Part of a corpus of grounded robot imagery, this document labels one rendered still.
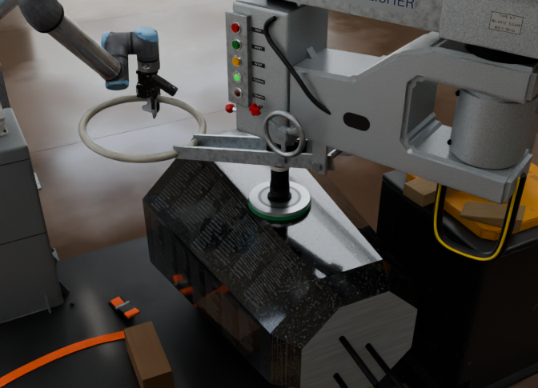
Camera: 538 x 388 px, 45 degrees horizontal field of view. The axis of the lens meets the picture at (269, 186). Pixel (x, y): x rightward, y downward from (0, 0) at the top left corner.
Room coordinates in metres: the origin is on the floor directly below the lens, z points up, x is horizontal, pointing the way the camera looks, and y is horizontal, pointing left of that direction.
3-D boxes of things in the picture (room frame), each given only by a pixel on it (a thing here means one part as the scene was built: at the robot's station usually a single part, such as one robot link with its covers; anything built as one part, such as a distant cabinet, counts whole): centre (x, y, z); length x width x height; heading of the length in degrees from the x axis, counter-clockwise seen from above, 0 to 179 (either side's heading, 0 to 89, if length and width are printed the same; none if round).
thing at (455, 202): (2.08, -0.85, 0.76); 0.49 x 0.49 x 0.05; 27
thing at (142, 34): (2.48, 0.49, 1.18); 0.10 x 0.09 x 0.12; 98
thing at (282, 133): (1.71, -0.06, 1.20); 0.15 x 0.10 x 0.15; 54
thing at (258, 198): (1.88, -0.04, 0.84); 0.21 x 0.21 x 0.01
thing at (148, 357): (1.85, 0.49, 0.07); 0.30 x 0.12 x 0.12; 24
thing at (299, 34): (1.83, -0.10, 1.32); 0.36 x 0.22 x 0.45; 54
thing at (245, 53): (1.83, 0.09, 1.37); 0.08 x 0.03 x 0.28; 54
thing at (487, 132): (1.49, -0.57, 1.34); 0.19 x 0.19 x 0.20
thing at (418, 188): (2.01, -0.60, 0.81); 0.20 x 0.10 x 0.05; 125
